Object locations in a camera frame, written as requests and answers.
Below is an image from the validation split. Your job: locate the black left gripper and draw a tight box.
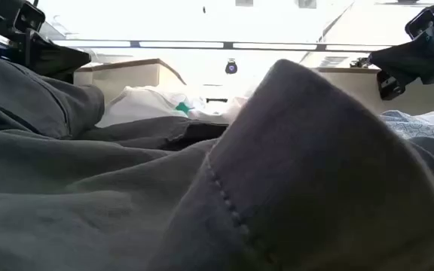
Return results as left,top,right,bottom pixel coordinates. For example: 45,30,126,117
0,7,92,84

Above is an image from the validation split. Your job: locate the pale blue garment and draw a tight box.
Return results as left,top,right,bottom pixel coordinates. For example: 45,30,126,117
379,108,434,148

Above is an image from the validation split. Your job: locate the white garment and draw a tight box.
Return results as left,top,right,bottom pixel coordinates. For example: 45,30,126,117
96,85,210,128

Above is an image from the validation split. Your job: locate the dark grey garment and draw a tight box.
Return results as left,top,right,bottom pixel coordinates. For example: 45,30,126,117
147,58,434,271

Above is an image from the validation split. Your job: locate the teal green garment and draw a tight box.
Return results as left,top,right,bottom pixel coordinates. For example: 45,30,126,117
174,101,194,116

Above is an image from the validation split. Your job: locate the beige fabric storage bin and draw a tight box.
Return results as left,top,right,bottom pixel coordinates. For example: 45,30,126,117
73,58,187,107
314,66,434,116

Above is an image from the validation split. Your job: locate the long linear ceiling light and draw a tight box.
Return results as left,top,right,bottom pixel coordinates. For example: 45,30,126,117
53,38,395,53

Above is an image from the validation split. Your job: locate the black round hanging device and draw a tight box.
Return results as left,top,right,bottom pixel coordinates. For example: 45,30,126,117
225,58,239,75

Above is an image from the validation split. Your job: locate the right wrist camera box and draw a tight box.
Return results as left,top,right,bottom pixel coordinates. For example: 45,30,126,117
405,9,434,41

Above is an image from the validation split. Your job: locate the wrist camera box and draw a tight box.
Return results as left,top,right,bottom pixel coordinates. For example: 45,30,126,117
405,9,434,41
13,1,47,34

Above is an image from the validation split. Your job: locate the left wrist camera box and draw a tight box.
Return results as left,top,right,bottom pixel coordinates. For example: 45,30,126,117
13,1,47,34

